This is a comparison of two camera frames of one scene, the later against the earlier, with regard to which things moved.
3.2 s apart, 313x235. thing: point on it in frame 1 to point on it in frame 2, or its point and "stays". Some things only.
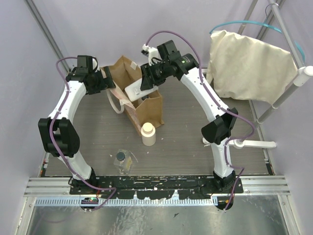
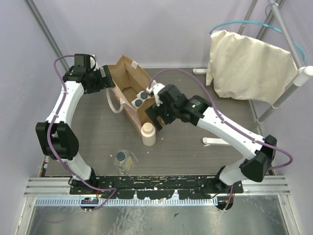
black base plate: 155,188 stays
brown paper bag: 148,109 stays
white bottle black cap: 133,91 to 138,103
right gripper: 148,82 to 154,111
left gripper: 107,80 stays
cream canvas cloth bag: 241,67 stays
